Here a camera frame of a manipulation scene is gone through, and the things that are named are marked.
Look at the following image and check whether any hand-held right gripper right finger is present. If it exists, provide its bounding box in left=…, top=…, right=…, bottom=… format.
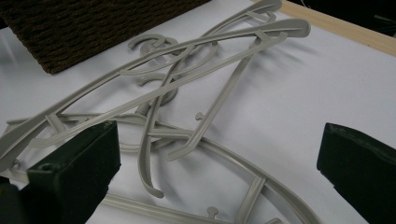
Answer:
left=316, top=122, right=396, bottom=224

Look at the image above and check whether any white table board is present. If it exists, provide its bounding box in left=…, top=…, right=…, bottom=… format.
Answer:
left=0, top=0, right=396, bottom=224

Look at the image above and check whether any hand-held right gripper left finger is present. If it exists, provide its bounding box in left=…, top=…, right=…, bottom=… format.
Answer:
left=27, top=120, right=122, bottom=224

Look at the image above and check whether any grey plastic clothes hanger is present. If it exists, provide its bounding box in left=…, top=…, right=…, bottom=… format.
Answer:
left=127, top=0, right=283, bottom=199
left=6, top=111, right=322, bottom=224
left=0, top=18, right=312, bottom=174

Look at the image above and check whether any brown woven basket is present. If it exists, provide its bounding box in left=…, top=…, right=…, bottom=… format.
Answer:
left=0, top=0, right=213, bottom=75

